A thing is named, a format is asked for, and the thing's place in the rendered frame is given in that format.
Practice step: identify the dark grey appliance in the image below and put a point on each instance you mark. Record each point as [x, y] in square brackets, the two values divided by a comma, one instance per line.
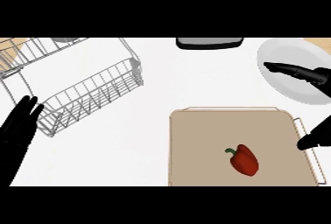
[208, 43]

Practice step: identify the white round plate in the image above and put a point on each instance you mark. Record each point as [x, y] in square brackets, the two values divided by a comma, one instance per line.
[292, 52]

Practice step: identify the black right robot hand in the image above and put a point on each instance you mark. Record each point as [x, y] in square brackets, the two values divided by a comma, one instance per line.
[319, 76]

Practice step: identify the red bell pepper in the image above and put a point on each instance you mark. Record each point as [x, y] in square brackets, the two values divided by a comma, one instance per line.
[243, 160]

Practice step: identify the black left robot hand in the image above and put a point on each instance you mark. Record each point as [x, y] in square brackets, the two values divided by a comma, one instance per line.
[16, 131]

